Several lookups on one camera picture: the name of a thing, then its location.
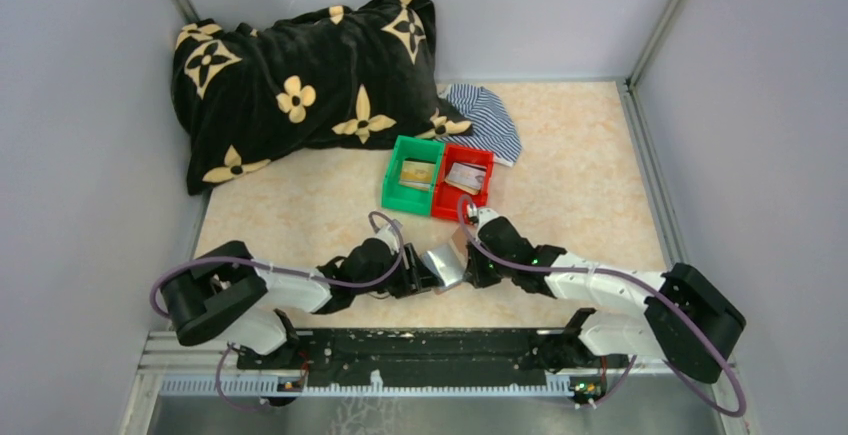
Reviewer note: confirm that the blue striped cloth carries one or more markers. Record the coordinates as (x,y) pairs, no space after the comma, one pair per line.
(493,129)

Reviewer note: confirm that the gold card stack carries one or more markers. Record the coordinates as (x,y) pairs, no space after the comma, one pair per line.
(416,174)

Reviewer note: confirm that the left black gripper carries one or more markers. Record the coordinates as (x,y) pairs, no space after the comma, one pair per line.
(418,277)

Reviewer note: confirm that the silver VIP card stack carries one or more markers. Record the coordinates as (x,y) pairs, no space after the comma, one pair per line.
(466,177)

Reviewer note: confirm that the black floral blanket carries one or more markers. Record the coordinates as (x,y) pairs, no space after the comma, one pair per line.
(338,77)

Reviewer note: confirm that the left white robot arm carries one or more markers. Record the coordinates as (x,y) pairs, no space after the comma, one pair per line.
(228,295)

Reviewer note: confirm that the white toothed cable rail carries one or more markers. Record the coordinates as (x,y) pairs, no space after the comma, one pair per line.
(271,386)

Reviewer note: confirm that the green plastic bin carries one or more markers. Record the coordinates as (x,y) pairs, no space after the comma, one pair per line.
(397,197)

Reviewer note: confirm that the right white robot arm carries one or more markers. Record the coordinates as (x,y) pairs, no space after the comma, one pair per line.
(677,315)

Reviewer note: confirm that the pink leather card holder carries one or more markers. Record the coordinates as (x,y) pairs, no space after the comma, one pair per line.
(448,261)

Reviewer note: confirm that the red plastic bin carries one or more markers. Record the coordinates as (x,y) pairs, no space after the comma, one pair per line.
(445,195)

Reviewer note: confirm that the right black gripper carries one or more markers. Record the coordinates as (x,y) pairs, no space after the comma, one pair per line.
(473,272)

